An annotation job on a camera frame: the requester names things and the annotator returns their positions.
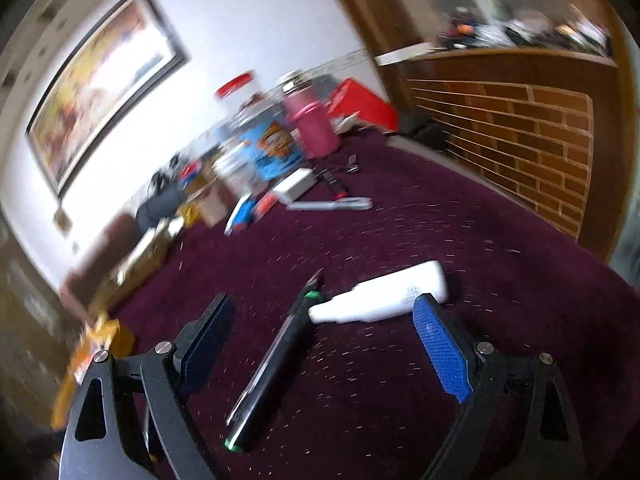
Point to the clutter on wooden ledge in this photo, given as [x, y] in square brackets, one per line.
[525, 30]

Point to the dark grey sofa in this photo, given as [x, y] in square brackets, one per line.
[157, 207]

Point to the black remote control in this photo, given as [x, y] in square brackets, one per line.
[332, 182]

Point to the red box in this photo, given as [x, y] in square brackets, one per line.
[362, 105]

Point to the framed wall painting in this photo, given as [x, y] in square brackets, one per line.
[100, 95]

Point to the maroon blanket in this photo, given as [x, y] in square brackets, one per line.
[380, 240]

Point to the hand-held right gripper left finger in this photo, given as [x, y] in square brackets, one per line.
[210, 340]

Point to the silver utility knife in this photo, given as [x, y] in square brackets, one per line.
[330, 204]

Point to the small red orange item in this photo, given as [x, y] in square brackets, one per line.
[266, 203]

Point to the blue and white packet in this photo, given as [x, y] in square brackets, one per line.
[240, 215]

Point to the clear jar red lid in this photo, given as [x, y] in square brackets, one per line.
[235, 87]

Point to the small white box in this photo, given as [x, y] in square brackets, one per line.
[295, 185]

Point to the wooden brick-pattern panel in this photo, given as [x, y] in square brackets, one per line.
[525, 125]

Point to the white plastic bottle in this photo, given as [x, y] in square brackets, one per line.
[395, 292]

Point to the blue labelled snack jar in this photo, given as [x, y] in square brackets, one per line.
[272, 152]

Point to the yellow cardboard box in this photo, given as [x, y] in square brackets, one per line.
[90, 355]

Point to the pink thermos bottle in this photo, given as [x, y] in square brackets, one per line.
[312, 125]

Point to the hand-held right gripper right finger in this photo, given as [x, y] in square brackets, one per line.
[440, 355]

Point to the black marker green caps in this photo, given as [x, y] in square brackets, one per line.
[272, 370]

